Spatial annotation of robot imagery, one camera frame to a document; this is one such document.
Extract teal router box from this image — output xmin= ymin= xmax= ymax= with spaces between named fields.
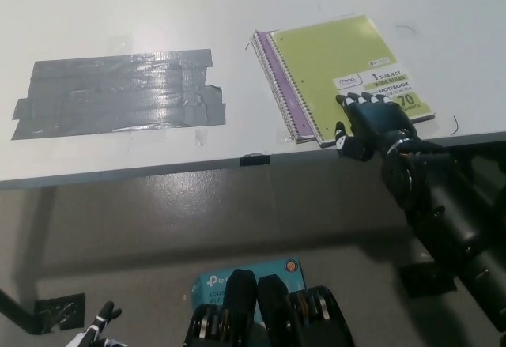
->
xmin=191 ymin=258 xmax=308 ymax=324

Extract black robot torso blocks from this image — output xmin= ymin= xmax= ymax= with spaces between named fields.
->
xmin=183 ymin=267 xmax=355 ymax=347

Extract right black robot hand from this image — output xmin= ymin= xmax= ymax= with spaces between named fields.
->
xmin=334 ymin=92 xmax=420 ymax=162

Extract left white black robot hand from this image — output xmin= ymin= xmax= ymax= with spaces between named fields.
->
xmin=65 ymin=300 xmax=123 ymax=347

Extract grey duct tape patch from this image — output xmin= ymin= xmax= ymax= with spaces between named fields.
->
xmin=10 ymin=48 xmax=227 ymax=141

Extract green spiral notebook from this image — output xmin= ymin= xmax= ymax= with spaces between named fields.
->
xmin=270 ymin=13 xmax=436 ymax=149

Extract purple spiral notebook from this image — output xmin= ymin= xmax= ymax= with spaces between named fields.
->
xmin=249 ymin=28 xmax=323 ymax=145

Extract black floor tape patch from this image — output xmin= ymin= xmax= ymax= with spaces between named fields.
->
xmin=33 ymin=292 xmax=87 ymax=334
xmin=398 ymin=250 xmax=459 ymax=299

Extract small black tape strip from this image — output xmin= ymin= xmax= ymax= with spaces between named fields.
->
xmin=240 ymin=153 xmax=270 ymax=167

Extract black table leg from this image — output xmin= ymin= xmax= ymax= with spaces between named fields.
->
xmin=0 ymin=286 xmax=47 ymax=335

